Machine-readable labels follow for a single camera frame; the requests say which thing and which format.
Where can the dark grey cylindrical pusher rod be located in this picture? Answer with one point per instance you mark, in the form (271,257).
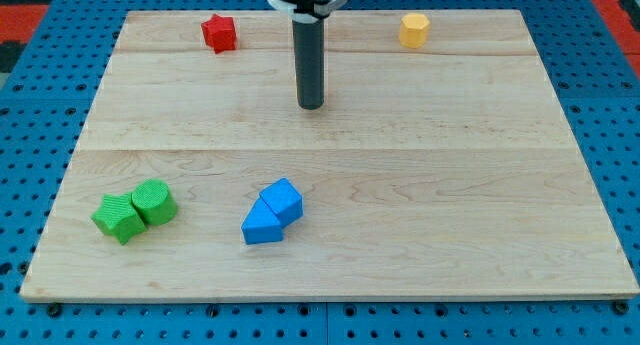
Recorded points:
(308,41)

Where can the red star block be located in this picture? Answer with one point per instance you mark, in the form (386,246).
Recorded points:
(219,33)

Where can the yellow hexagon block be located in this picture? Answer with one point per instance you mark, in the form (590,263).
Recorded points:
(414,30)

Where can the blue cube block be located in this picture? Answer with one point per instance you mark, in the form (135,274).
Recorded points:
(284,200)

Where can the light wooden board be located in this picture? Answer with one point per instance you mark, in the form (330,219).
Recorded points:
(443,173)

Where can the blue triangular prism block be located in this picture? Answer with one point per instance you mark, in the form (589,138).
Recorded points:
(261,225)

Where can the green cylinder block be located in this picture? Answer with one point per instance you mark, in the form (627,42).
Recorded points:
(154,202)

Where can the green star block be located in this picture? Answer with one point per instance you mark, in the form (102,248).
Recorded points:
(117,217)

